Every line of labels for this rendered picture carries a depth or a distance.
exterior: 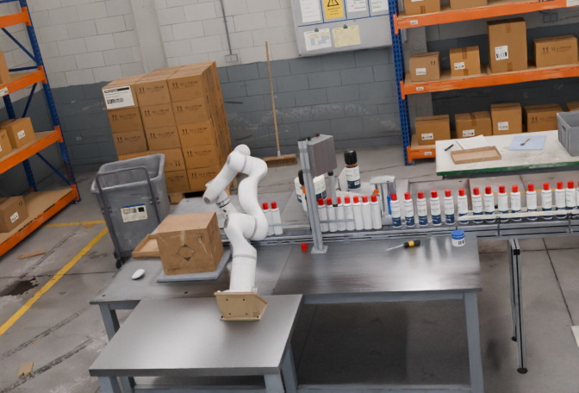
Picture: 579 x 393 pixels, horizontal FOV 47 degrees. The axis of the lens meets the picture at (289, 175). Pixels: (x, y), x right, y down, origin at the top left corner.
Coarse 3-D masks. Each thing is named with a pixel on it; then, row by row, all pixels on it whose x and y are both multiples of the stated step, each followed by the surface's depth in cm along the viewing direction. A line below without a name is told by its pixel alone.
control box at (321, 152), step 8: (328, 136) 373; (312, 144) 364; (320, 144) 367; (328, 144) 372; (312, 152) 365; (320, 152) 368; (328, 152) 373; (312, 160) 367; (320, 160) 369; (328, 160) 374; (336, 160) 378; (312, 168) 369; (320, 168) 370; (328, 168) 374; (312, 176) 372
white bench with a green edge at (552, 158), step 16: (448, 144) 542; (496, 144) 523; (544, 144) 507; (560, 144) 501; (448, 160) 505; (496, 160) 489; (512, 160) 484; (528, 160) 479; (544, 160) 474; (560, 160) 470; (576, 160) 465; (448, 176) 490; (464, 176) 489; (480, 176) 486; (496, 176) 484
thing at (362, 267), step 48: (288, 192) 486; (384, 240) 386; (432, 240) 377; (144, 288) 377; (192, 288) 368; (288, 288) 351; (336, 288) 343; (384, 288) 335; (432, 288) 328; (480, 288) 321
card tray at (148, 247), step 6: (150, 234) 441; (144, 240) 435; (150, 240) 440; (156, 240) 438; (138, 246) 426; (144, 246) 432; (150, 246) 430; (156, 246) 429; (132, 252) 418; (138, 252) 416; (144, 252) 416; (150, 252) 415; (156, 252) 414
